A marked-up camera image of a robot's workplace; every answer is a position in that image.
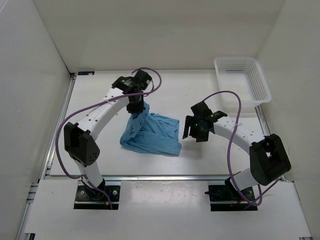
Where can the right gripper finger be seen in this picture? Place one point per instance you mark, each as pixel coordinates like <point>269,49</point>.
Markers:
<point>188,126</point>
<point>202,138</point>

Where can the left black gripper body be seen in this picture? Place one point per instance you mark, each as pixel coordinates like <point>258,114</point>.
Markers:
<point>136,106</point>

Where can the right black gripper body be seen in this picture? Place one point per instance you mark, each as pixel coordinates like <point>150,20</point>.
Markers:
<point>197,125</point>

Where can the light blue shorts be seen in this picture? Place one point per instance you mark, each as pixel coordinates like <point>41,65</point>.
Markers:
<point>152,133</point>

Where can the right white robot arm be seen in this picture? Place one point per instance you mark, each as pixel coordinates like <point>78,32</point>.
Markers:
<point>268,159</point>

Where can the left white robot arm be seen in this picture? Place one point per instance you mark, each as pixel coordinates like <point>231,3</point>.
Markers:
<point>80,137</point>

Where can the blue corner label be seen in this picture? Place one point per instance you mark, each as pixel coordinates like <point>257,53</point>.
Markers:
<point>86,73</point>

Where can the white plastic basket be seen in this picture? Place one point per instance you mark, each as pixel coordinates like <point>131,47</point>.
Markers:
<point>243,76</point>

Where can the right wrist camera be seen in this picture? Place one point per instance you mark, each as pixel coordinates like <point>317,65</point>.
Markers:
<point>201,110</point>

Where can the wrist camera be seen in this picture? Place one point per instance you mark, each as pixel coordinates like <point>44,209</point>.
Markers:
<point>142,79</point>
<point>201,110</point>

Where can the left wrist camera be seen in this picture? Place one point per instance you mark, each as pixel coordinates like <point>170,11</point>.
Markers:
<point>142,79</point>

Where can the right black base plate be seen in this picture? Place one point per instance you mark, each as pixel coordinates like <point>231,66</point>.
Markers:
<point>222,200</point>

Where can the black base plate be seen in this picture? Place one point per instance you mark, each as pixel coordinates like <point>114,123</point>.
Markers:
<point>86,199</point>
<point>222,200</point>

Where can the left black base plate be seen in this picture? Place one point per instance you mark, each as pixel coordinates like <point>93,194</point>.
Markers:
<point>86,199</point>

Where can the aluminium frame rail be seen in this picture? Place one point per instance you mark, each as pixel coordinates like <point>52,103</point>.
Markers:
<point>161,198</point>

